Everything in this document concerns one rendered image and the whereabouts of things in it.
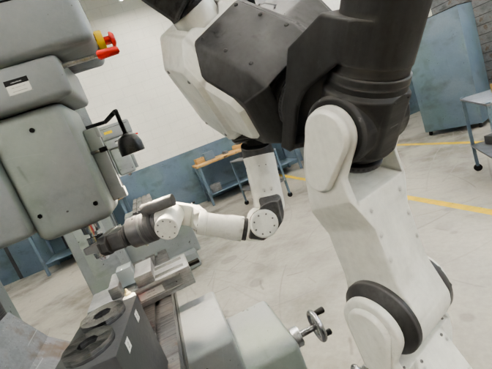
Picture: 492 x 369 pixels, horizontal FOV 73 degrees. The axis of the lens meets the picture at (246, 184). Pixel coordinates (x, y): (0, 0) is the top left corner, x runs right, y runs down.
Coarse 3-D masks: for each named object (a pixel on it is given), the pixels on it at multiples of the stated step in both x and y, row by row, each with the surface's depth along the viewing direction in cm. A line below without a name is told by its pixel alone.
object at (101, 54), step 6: (108, 48) 83; (114, 48) 83; (96, 54) 82; (102, 54) 82; (108, 54) 83; (114, 54) 84; (72, 60) 81; (78, 60) 81; (84, 60) 82; (90, 60) 83; (66, 66) 81
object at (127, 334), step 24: (96, 312) 70; (120, 312) 67; (144, 312) 76; (96, 336) 60; (120, 336) 59; (144, 336) 70; (72, 360) 55; (96, 360) 55; (120, 360) 55; (144, 360) 65
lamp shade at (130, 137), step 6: (120, 138) 96; (126, 138) 96; (132, 138) 97; (138, 138) 98; (120, 144) 96; (126, 144) 96; (132, 144) 96; (138, 144) 97; (120, 150) 97; (126, 150) 96; (132, 150) 96; (138, 150) 97
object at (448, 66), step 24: (432, 24) 523; (456, 24) 499; (432, 48) 536; (456, 48) 511; (480, 48) 530; (432, 72) 550; (456, 72) 524; (480, 72) 526; (432, 96) 565; (456, 96) 537; (432, 120) 580; (456, 120) 551; (480, 120) 524
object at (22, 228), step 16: (0, 160) 81; (0, 176) 79; (0, 192) 78; (16, 192) 83; (0, 208) 79; (16, 208) 80; (0, 224) 79; (16, 224) 80; (32, 224) 84; (0, 240) 79; (16, 240) 81
